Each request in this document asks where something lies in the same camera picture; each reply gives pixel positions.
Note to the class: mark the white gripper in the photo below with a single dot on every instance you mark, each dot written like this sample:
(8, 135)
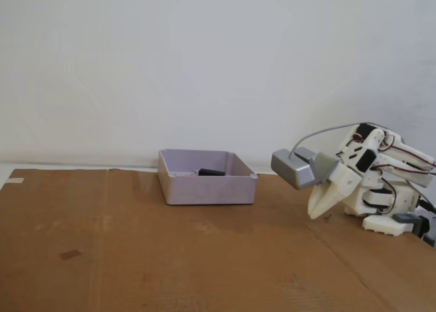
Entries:
(341, 183)

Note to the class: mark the gray camera mount bracket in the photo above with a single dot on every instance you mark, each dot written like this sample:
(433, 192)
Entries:
(325, 167)

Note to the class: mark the beige masking tape piece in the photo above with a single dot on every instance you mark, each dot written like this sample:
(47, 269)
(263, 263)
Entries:
(15, 181)

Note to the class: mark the white plastic junction box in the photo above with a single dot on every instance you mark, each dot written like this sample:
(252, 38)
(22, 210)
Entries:
(204, 192)

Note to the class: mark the gray table clamp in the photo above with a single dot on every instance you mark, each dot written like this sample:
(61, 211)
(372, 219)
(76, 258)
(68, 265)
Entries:
(403, 218)

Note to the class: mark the brown cardboard sheet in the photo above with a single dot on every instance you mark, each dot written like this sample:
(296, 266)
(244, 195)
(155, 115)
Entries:
(136, 257)

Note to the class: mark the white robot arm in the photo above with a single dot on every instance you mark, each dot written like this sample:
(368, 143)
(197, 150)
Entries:
(405, 194)

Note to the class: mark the black rectangular block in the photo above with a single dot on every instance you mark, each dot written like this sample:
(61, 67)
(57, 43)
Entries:
(211, 172)

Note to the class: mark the silver wrist webcam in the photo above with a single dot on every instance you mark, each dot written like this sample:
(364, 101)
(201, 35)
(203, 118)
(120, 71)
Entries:
(289, 169)

